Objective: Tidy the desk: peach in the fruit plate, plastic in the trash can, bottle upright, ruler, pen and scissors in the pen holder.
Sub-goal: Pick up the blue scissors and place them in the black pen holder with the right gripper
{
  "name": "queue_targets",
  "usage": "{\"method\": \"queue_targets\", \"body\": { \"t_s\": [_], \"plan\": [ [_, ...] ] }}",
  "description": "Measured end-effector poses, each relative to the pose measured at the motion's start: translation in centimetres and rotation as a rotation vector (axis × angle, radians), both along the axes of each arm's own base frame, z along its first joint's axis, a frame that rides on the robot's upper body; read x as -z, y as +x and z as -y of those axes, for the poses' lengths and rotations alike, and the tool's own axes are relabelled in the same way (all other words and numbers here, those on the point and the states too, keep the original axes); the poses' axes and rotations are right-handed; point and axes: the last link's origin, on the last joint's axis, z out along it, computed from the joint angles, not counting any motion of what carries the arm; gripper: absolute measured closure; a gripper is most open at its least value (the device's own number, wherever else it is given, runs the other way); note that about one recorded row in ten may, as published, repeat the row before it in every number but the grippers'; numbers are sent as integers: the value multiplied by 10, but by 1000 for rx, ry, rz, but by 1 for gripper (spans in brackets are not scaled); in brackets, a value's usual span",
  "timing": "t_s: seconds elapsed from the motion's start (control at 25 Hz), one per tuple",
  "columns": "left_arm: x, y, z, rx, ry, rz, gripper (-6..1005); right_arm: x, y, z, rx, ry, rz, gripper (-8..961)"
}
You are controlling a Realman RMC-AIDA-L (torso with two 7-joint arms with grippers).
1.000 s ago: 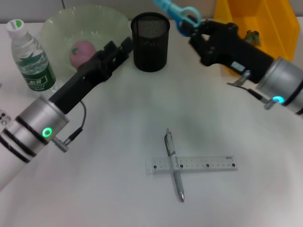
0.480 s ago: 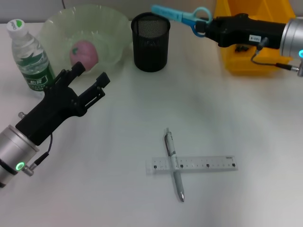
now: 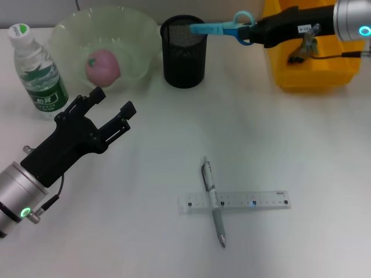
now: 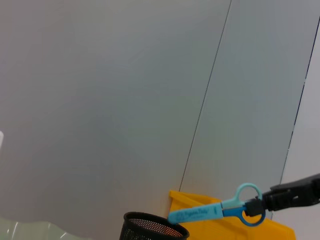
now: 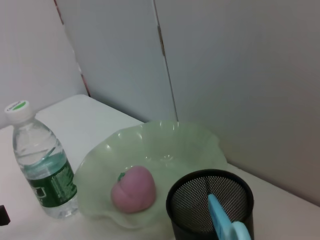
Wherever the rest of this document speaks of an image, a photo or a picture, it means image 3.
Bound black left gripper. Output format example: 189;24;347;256
20;86;137;188

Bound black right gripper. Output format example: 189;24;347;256
239;5;337;49

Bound pink toy peach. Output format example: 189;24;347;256
85;49;121;87

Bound blue and teal scissors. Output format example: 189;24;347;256
188;10;257;46

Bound clear bottle with green label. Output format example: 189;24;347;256
8;24;70;121

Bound silver ballpoint pen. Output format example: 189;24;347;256
201;156;227;248

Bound clear plastic ruler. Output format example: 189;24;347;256
177;190;292;215

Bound black mesh pen cup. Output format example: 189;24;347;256
160;16;209;89

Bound translucent green fruit bowl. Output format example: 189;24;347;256
48;5;163;93

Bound yellow plastic bin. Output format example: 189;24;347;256
262;0;368;93

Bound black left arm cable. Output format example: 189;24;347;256
28;173;66;225

